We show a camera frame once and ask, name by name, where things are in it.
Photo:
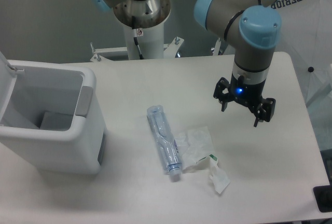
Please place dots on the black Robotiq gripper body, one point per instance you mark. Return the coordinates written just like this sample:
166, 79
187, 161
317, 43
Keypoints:
246, 88

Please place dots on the crushed clear plastic bottle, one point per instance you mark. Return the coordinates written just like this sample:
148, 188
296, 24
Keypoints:
165, 142

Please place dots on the white plastic trash can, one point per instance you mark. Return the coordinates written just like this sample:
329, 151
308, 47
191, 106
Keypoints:
50, 116

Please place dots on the white plastic wrapper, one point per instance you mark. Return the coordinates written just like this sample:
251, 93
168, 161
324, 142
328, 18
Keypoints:
197, 152

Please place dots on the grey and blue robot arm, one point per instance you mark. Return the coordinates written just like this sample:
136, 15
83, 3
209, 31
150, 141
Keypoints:
252, 27

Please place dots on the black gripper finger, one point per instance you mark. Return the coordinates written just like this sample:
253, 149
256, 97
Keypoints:
264, 110
222, 93

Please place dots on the black device at table edge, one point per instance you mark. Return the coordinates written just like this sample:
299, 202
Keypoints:
323, 198

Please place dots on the white umbrella with navy lettering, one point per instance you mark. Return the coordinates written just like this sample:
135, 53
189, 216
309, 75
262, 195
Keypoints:
306, 37

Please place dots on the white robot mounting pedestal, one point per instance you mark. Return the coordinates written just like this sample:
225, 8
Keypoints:
144, 37

